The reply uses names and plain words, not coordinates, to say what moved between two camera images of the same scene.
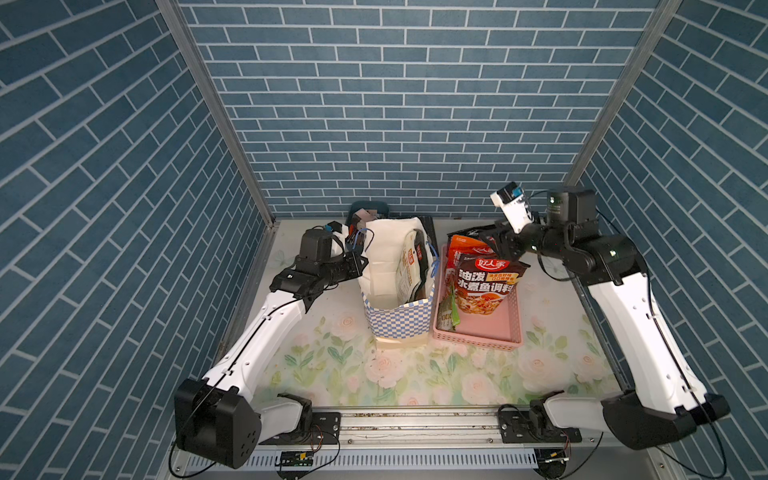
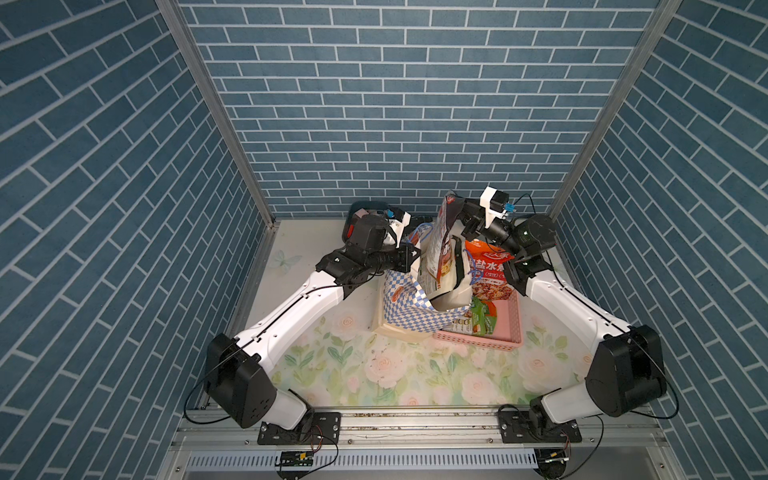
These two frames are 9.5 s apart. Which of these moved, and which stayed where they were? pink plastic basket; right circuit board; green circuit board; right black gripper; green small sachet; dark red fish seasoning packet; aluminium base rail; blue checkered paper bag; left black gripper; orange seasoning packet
Moved: dark red fish seasoning packet; orange seasoning packet; right black gripper; green small sachet; left black gripper; blue checkered paper bag
Stayed: pink plastic basket; aluminium base rail; green circuit board; right circuit board
